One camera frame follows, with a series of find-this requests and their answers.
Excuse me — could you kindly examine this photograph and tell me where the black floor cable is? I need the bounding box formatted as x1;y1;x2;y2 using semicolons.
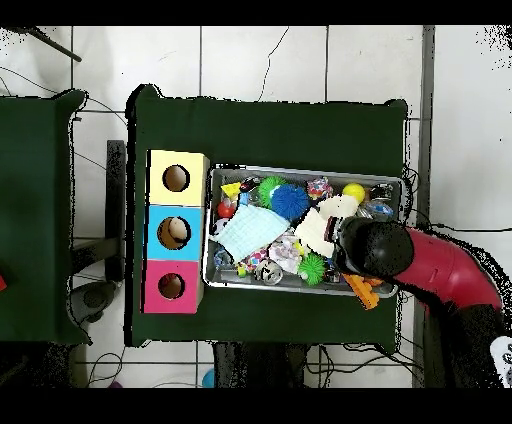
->
429;222;512;234

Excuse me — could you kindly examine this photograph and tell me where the black stand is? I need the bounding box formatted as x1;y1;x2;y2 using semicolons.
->
105;139;127;281

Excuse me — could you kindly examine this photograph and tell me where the multicolour rope toy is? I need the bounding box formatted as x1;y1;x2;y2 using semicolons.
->
306;176;334;201

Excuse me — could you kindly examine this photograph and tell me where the green spiky ball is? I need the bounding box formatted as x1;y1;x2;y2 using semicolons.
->
297;252;327;287

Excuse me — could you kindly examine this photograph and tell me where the wooden box with three holes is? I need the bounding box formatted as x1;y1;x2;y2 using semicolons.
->
140;149;211;315

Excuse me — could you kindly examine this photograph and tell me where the cream muslin cloth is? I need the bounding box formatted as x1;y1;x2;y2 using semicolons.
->
294;193;361;259

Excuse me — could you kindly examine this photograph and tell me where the orange plastic toy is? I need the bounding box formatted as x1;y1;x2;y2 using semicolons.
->
342;273;381;311

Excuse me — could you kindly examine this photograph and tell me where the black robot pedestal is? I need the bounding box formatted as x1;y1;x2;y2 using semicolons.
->
213;341;309;388

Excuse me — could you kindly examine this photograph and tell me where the dark green side tablecloth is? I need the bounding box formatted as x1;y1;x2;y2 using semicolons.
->
0;88;91;346

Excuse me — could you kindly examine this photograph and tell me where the light blue muslin cloth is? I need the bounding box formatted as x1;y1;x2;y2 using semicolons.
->
209;203;291;263

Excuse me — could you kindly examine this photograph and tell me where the blue spiky ball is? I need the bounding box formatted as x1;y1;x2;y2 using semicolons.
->
270;183;311;222

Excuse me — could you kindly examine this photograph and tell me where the grey plastic base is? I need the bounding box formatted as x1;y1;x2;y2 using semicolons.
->
69;279;118;326

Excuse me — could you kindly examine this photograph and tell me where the shallow wire mesh bin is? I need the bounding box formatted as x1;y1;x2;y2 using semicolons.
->
201;162;404;299

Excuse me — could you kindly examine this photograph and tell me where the dark thin rod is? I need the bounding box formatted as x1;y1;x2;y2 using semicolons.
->
11;25;83;64

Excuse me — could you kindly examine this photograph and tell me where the yellow ball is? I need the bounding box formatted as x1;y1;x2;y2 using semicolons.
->
342;182;366;204

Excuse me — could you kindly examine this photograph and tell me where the green spiky toy with eyes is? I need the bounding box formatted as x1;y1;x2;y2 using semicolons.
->
257;175;287;209

